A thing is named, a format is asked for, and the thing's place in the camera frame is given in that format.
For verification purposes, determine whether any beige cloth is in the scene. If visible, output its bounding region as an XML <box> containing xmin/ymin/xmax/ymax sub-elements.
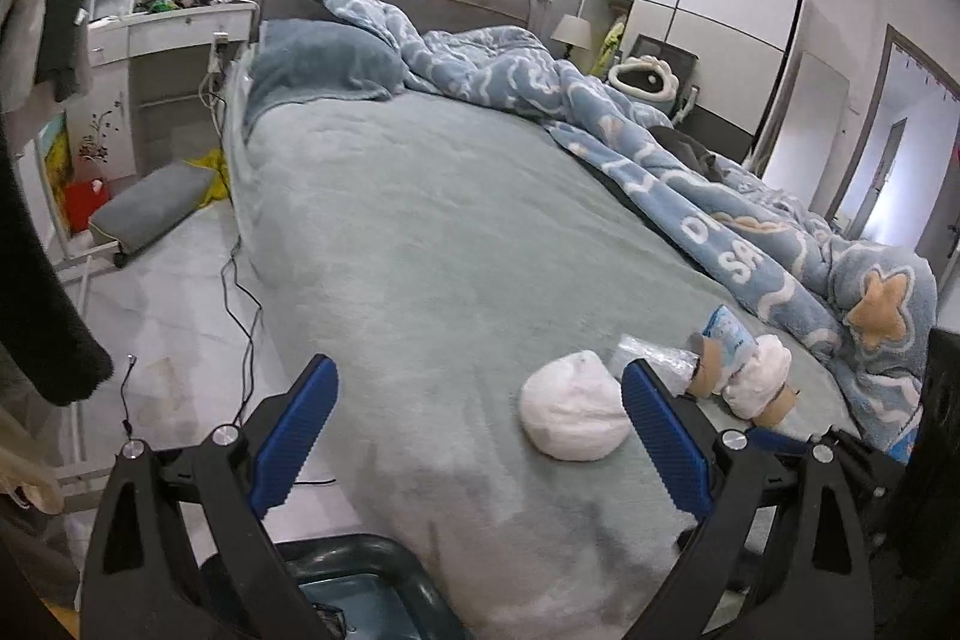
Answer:
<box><xmin>0</xmin><ymin>404</ymin><xmax>67</xmax><ymax>515</ymax></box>

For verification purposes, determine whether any dark hanging garment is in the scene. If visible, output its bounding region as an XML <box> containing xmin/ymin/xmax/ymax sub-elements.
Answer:
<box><xmin>0</xmin><ymin>85</ymin><xmax>115</xmax><ymax>408</ymax></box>

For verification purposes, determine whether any black framed panel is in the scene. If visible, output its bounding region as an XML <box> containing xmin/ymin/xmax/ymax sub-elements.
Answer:
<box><xmin>630</xmin><ymin>33</ymin><xmax>700</xmax><ymax>88</ymax></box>

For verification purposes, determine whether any blue fleece pillow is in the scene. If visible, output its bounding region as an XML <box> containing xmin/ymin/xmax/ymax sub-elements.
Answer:
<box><xmin>244</xmin><ymin>17</ymin><xmax>407</xmax><ymax>133</ymax></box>

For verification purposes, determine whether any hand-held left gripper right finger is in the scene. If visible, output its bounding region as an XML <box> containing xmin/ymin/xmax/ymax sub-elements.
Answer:
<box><xmin>621</xmin><ymin>359</ymin><xmax>878</xmax><ymax>640</ymax></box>

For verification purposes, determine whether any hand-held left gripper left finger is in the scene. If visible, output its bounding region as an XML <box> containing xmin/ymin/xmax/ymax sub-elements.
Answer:
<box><xmin>79</xmin><ymin>353</ymin><xmax>338</xmax><ymax>640</ymax></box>

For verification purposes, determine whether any grey floor pillow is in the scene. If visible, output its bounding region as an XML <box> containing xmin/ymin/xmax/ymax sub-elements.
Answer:
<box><xmin>88</xmin><ymin>162</ymin><xmax>221</xmax><ymax>256</ymax></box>

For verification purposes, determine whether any blue printed blanket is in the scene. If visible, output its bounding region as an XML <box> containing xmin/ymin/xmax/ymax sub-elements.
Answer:
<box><xmin>292</xmin><ymin>0</ymin><xmax>940</xmax><ymax>462</ymax></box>

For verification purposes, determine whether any clear plastic wrapper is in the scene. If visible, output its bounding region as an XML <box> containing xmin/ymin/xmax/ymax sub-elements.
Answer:
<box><xmin>609</xmin><ymin>332</ymin><xmax>697</xmax><ymax>395</ymax></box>

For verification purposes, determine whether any dark plastic trash bin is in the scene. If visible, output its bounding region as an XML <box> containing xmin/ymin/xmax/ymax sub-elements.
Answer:
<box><xmin>274</xmin><ymin>533</ymin><xmax>458</xmax><ymax>640</ymax></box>

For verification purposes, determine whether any white tissue ball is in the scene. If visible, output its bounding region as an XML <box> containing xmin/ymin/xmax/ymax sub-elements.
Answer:
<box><xmin>520</xmin><ymin>350</ymin><xmax>632</xmax><ymax>462</ymax></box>

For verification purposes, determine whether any brown cardboard tube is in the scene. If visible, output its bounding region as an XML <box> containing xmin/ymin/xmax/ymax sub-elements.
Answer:
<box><xmin>681</xmin><ymin>338</ymin><xmax>730</xmax><ymax>399</ymax></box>

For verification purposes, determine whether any white vanity desk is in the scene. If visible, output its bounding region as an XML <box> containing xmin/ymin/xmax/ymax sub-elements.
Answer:
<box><xmin>87</xmin><ymin>0</ymin><xmax>260</xmax><ymax>178</ymax></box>

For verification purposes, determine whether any bed with grey-green sheet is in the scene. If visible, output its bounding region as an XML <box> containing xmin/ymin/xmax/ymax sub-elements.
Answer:
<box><xmin>223</xmin><ymin>74</ymin><xmax>863</xmax><ymax>640</ymax></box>

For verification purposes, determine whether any dark grey cat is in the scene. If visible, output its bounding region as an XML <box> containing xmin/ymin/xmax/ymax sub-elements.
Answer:
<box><xmin>649</xmin><ymin>125</ymin><xmax>727</xmax><ymax>185</ymax></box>

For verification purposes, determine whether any red box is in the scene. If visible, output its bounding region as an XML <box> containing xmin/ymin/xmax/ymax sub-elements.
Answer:
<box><xmin>61</xmin><ymin>178</ymin><xmax>115</xmax><ymax>234</ymax></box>

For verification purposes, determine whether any grey door frame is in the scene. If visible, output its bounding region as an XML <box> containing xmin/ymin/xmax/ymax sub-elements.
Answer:
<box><xmin>823</xmin><ymin>23</ymin><xmax>960</xmax><ymax>255</ymax></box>

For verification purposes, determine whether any black cable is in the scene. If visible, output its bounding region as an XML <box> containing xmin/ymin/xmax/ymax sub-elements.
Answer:
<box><xmin>120</xmin><ymin>231</ymin><xmax>340</xmax><ymax>492</ymax></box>

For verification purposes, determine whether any yellow-green cloth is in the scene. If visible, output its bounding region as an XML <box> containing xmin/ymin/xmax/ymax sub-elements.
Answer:
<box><xmin>592</xmin><ymin>18</ymin><xmax>625</xmax><ymax>76</ymax></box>

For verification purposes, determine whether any blue tissue packet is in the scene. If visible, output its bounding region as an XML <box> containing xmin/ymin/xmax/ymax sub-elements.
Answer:
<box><xmin>688</xmin><ymin>305</ymin><xmax>757</xmax><ymax>372</ymax></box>

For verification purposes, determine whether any white table lamp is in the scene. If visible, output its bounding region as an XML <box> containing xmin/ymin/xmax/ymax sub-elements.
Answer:
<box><xmin>550</xmin><ymin>14</ymin><xmax>594</xmax><ymax>64</ymax></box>

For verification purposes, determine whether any yellow cloth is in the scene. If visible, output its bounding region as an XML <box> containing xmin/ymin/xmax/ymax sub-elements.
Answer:
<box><xmin>185</xmin><ymin>149</ymin><xmax>230</xmax><ymax>211</ymax></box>

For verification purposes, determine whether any yellow painting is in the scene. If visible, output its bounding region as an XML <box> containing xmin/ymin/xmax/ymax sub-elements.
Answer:
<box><xmin>40</xmin><ymin>113</ymin><xmax>74</xmax><ymax>200</ymax></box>

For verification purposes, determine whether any white cat bed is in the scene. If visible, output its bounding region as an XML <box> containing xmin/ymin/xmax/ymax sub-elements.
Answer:
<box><xmin>605</xmin><ymin>53</ymin><xmax>680</xmax><ymax>103</ymax></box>

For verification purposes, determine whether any white wardrobe with black frame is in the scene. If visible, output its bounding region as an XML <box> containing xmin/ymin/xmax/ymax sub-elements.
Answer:
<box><xmin>580</xmin><ymin>0</ymin><xmax>809</xmax><ymax>163</ymax></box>

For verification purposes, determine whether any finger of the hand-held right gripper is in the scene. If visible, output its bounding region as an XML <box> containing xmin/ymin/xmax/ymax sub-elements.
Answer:
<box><xmin>746</xmin><ymin>426</ymin><xmax>848</xmax><ymax>461</ymax></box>

